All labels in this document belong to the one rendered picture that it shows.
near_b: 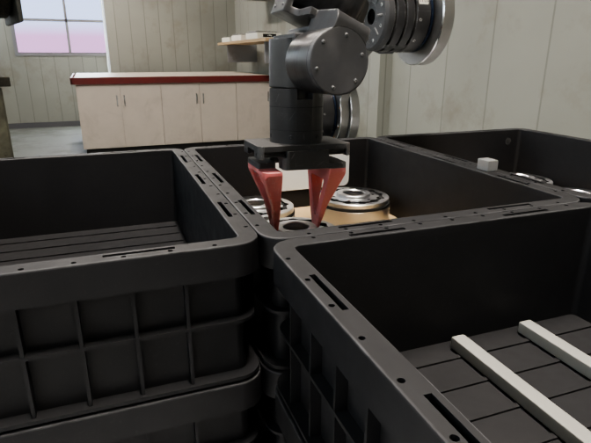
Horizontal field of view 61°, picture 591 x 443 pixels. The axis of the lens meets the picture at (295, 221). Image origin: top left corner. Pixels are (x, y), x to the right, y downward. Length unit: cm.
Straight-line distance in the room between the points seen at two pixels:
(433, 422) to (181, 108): 582
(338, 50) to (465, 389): 29
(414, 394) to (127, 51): 778
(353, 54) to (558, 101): 248
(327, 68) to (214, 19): 769
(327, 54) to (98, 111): 547
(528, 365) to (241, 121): 580
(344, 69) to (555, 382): 30
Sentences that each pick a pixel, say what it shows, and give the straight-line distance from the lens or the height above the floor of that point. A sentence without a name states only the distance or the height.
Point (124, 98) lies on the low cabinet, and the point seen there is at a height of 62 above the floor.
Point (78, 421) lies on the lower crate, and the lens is 39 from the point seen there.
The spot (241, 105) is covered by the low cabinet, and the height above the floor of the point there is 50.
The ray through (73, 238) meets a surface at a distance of 70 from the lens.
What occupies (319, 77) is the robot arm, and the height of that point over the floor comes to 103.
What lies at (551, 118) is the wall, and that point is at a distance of 293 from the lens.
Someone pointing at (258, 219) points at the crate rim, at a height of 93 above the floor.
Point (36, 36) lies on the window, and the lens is 889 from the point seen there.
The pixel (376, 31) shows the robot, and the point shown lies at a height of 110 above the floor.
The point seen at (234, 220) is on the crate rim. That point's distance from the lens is 39.
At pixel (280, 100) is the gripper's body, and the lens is 52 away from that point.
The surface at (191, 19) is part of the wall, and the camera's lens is 806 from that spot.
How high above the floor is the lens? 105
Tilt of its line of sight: 18 degrees down
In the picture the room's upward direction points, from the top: straight up
